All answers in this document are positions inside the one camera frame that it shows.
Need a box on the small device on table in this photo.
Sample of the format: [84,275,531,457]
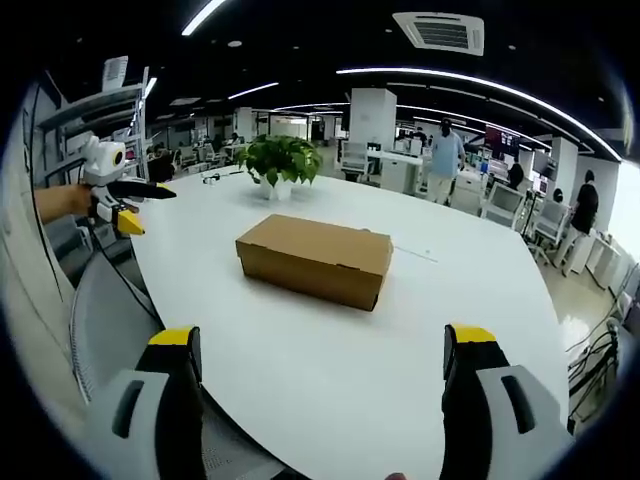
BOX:
[200,170,246,186]

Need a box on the brown cardboard shoe box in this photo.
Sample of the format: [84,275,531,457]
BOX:
[235,213,393,313]

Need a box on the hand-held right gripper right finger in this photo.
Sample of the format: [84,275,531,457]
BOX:
[439,323,576,480]

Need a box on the metal storage shelf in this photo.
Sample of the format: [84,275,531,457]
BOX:
[29,55,151,191]

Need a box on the white office chair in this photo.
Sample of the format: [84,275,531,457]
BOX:
[340,140,371,182]
[480,180,527,231]
[528,199,574,264]

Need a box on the green potted plant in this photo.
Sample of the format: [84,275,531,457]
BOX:
[234,133,324,187]

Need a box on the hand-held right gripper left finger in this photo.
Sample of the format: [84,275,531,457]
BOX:
[94,325,206,480]

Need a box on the black cable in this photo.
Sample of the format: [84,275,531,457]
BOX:
[89,219,161,326]

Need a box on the white square pillar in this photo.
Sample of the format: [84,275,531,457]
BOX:
[348,87,398,151]

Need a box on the bundle of floor cables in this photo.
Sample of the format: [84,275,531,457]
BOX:
[564,299,636,436]

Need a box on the ceiling air conditioner vent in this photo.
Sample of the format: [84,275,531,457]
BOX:
[391,11,486,57]

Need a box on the white plant pot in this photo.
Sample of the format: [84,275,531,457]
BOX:
[258,177,294,202]

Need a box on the grey mesh office chair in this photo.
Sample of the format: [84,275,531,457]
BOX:
[67,244,281,480]

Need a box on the person's left hand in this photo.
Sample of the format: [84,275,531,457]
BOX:
[58,182,97,217]

